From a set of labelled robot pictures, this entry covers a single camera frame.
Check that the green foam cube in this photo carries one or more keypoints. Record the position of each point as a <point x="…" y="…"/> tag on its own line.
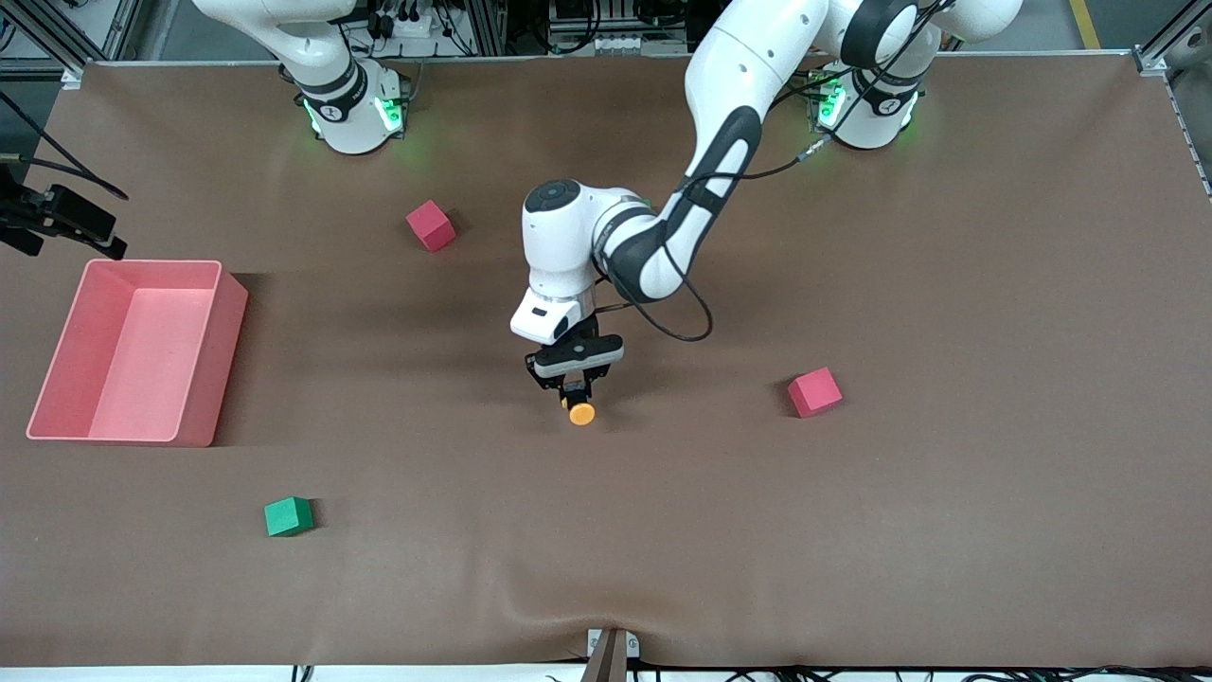
<point x="287" y="517"/>

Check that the brown table mat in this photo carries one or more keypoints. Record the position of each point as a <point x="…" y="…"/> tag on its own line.
<point x="568" y="530"/>

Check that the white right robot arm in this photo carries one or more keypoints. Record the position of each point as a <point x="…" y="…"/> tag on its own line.
<point x="350" y="114"/>

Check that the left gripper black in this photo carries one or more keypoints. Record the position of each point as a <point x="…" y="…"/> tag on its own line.
<point x="575" y="387"/>

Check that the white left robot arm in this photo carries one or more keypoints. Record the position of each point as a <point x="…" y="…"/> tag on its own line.
<point x="748" y="85"/>

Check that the pink plastic bin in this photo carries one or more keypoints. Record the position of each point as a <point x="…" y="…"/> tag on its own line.
<point x="142" y="398"/>

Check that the metal table clamp bracket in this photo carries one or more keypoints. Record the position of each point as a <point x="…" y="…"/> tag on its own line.
<point x="594" y="644"/>

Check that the brown bar under clamp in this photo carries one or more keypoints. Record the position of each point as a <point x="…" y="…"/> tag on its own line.
<point x="606" y="665"/>

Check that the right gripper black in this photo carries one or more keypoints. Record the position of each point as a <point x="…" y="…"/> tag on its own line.
<point x="59" y="214"/>

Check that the white power strip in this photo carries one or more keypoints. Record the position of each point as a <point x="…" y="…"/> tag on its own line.
<point x="412" y="26"/>

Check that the black button with orange cap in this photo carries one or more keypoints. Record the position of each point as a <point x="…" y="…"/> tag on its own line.
<point x="581" y="414"/>

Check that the aluminium frame profile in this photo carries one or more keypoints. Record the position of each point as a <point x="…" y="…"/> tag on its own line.
<point x="1174" y="33"/>
<point x="118" y="28"/>
<point x="488" y="24"/>
<point x="52" y="38"/>

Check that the red foam cube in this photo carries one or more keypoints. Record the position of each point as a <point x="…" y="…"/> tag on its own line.
<point x="431" y="225"/>
<point x="814" y="393"/>

